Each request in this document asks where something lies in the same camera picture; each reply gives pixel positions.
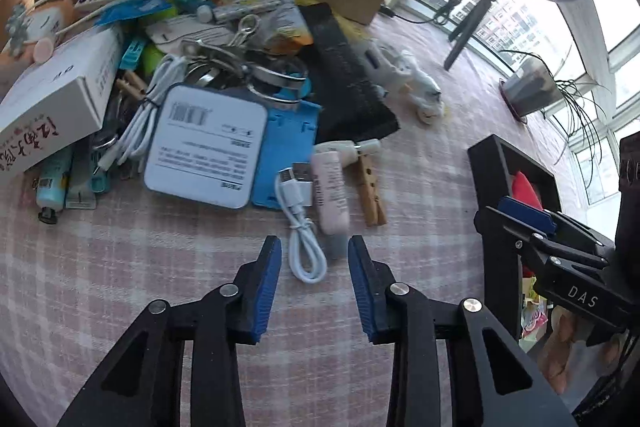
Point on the blue phone stand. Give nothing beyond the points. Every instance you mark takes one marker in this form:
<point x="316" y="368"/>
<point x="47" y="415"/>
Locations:
<point x="289" y="137"/>

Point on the white cardboard box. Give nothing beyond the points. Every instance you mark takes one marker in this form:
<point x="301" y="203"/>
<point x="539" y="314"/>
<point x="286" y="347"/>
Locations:
<point x="59" y="102"/>

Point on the pink cosmetic tube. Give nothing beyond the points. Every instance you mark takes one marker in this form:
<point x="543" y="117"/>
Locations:
<point x="329" y="193"/>

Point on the white grey head massager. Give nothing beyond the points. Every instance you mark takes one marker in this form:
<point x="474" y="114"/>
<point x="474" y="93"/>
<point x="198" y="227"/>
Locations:
<point x="90" y="6"/>

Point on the potted spider plant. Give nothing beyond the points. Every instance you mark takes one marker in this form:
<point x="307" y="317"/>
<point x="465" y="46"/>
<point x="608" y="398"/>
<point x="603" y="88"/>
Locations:
<point x="533" y="88"/>

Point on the orange snack sachet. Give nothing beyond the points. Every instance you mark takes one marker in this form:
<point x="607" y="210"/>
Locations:
<point x="286" y="31"/>

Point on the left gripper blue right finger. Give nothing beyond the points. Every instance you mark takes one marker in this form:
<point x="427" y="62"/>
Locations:
<point x="368" y="288"/>

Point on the white round device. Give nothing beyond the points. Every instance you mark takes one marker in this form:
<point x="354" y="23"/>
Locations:
<point x="383" y="64"/>

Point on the red fabric pouch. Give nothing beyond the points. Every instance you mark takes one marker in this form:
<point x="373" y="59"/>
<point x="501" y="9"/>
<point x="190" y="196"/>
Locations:
<point x="524" y="192"/>

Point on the patterned white lighter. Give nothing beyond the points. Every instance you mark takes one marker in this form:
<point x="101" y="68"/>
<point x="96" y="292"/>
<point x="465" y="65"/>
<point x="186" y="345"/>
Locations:
<point x="234" y="11"/>

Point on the teal hand cream tube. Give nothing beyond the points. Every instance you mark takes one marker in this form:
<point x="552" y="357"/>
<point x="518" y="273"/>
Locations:
<point x="52" y="185"/>

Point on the wooden clothespin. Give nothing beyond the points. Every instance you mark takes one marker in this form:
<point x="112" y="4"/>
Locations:
<point x="371" y="202"/>

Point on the small pink bottle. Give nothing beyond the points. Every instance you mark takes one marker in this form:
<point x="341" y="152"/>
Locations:
<point x="43" y="49"/>

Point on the orange tissue pack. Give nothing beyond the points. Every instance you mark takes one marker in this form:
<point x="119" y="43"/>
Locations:
<point x="25" y="28"/>

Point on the white blue tin box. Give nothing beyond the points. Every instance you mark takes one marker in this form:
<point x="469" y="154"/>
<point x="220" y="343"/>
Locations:
<point x="205" y="147"/>

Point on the black flat package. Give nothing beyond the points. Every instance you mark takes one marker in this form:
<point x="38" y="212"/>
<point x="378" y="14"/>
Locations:
<point x="350" y="106"/>

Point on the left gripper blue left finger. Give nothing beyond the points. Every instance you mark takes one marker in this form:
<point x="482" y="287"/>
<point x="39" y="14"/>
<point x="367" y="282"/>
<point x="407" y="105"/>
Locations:
<point x="262" y="286"/>

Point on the blue wet wipe packet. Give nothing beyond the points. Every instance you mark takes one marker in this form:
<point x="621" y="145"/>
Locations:
<point x="131" y="10"/>

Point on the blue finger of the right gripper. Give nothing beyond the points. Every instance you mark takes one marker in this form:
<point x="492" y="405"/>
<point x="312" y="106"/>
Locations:
<point x="510" y="236"/>
<point x="537" y="219"/>

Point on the metal clamp tool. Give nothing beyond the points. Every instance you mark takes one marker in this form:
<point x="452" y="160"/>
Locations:
<point x="279" y="81"/>

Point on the person right hand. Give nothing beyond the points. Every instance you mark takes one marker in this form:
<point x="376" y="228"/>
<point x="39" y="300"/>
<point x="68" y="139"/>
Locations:
<point x="570" y="366"/>

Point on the black tray box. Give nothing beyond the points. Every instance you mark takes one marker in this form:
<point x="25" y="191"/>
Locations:
<point x="509" y="181"/>

